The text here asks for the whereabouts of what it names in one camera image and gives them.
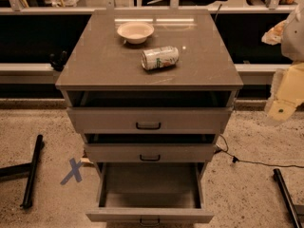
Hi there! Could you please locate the grey drawer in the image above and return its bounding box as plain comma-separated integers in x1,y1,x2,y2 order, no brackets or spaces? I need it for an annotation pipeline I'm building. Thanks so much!
67,91,232,134
84,134,215,162
86,162,214,227

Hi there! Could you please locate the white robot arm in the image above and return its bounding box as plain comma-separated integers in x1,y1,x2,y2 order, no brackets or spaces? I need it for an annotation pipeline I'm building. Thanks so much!
261,4,304,124

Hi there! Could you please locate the grey drawer cabinet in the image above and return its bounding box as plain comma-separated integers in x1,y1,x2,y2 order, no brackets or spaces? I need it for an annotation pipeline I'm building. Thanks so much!
55,9,244,176

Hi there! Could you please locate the black stand leg right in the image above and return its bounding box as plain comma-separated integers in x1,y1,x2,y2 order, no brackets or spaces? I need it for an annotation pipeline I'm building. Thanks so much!
274,168,304,228

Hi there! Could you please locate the black stand leg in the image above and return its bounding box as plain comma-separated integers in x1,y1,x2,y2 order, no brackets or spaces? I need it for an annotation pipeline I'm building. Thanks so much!
274,168,304,228
0,134,45,209

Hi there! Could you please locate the crushed soda can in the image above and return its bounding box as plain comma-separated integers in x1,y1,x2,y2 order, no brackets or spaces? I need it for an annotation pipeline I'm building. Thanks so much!
142,46,180,70

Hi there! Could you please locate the white bowl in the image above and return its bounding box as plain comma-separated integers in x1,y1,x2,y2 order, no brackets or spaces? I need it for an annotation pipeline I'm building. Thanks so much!
117,22,154,45

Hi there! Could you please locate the blue tape cross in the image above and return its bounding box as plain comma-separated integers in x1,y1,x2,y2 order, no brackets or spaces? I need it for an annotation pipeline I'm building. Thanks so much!
60,159,83,185

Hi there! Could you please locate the black stand leg left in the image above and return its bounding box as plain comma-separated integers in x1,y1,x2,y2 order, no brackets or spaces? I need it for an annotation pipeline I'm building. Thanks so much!
0,134,45,209

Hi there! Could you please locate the black floor cable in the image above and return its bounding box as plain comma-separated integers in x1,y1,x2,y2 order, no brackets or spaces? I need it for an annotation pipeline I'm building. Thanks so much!
214,134,304,169

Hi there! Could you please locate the black clamp on rail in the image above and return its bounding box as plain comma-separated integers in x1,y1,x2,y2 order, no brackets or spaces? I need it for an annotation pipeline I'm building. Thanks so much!
49,51,67,71

